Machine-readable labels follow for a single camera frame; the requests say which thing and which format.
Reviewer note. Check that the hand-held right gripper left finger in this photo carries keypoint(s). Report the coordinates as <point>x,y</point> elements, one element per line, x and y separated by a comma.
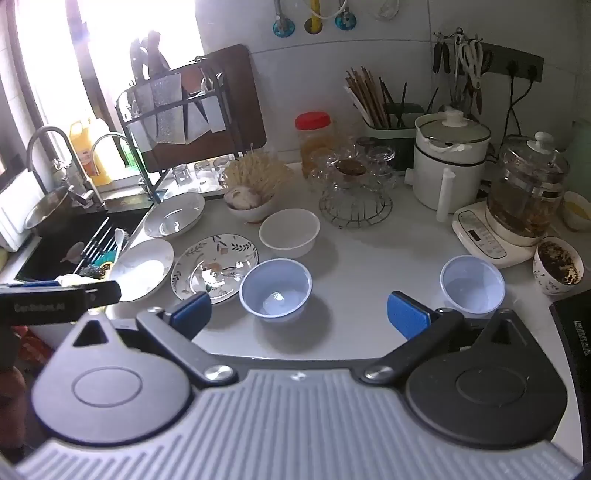
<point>191,313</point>

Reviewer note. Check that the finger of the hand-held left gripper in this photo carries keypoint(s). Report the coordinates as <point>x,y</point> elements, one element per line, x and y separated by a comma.
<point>106,293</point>

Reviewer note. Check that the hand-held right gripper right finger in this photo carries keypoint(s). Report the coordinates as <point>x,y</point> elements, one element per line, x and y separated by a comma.
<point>406,316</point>

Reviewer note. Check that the white plate with gold rim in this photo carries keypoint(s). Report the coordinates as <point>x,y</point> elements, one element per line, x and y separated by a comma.
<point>214,267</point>

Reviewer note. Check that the lavender plastic bowl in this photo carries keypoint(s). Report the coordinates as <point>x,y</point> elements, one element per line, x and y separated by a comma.
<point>472,284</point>
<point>275,293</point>

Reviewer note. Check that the white deep plate dark rim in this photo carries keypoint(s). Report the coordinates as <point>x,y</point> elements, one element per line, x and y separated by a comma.
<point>174,214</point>

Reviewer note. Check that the white plastic bowl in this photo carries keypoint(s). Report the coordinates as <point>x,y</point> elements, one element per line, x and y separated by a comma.
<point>289,233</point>

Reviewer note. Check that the black kitchen sink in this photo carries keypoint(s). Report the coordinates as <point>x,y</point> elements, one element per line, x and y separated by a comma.
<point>51,258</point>

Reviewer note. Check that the bundle of black chopsticks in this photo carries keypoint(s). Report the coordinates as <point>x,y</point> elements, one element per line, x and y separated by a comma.
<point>94,244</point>

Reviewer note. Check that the white ceramic spoon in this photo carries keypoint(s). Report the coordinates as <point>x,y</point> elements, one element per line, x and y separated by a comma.
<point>120,240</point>

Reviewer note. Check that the stainless steel bowl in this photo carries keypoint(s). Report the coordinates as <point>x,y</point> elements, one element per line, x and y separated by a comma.
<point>46,212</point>

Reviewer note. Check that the white bowl holding garlic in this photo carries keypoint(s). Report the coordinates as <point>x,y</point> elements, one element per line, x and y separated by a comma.
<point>253,213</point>

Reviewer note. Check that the garlic bulb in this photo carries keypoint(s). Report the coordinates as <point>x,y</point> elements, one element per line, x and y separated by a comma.
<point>242,198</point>

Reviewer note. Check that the clear glass tumbler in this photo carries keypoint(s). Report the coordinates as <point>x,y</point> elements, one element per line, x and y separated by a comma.
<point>205,173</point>
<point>183,175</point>
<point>224,165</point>

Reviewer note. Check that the yellow detergent bottle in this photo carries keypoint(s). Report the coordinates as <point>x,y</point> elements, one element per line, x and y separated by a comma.
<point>85,152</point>

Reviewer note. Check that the floral cup with tea residue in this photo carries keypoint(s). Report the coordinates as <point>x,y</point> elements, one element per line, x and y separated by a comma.
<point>556,267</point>

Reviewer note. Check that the brown rack knob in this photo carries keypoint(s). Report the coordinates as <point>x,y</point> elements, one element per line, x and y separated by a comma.
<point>351,167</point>

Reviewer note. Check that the white electric cooking pot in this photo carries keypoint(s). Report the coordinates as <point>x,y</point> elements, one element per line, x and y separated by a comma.
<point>450,157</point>

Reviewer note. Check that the black induction cooker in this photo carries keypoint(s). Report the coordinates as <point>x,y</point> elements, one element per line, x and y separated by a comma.
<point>575,337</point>

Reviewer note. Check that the grey kitchen faucet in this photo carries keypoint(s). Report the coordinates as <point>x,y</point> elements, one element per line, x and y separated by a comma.
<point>46,131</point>

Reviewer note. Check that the set of upturned glass cups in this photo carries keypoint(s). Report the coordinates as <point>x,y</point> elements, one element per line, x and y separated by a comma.
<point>330,161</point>

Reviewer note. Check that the glass health kettle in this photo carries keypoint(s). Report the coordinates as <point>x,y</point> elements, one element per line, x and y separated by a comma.
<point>524,189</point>

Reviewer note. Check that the green chopstick holder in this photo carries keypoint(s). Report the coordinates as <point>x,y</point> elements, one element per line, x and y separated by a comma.
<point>397,131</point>

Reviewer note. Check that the black dish rack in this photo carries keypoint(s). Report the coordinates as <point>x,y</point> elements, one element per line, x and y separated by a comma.
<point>184,115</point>

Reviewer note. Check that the red lid plastic jar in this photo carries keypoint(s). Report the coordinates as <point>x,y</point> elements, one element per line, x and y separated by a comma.
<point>314,143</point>

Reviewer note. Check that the small bowl yellow contents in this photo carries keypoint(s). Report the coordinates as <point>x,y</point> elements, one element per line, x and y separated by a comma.
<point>577,210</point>

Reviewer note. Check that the brown cutting board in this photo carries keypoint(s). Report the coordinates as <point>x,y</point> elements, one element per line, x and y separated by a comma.
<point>244,101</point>

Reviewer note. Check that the knives in rack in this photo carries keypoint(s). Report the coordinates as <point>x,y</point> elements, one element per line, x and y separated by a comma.
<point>147,55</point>

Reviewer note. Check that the black hanging tools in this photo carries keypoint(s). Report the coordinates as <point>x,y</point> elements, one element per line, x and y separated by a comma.
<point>441,55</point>

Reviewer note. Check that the blue suction hook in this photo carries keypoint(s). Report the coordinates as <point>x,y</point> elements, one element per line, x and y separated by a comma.
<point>345,21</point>
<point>283,27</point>

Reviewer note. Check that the yellow suction hook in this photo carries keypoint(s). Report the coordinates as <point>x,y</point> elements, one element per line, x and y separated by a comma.
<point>315,25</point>

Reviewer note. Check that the black wall power strip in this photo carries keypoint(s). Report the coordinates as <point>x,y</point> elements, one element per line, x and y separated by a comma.
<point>512,60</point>

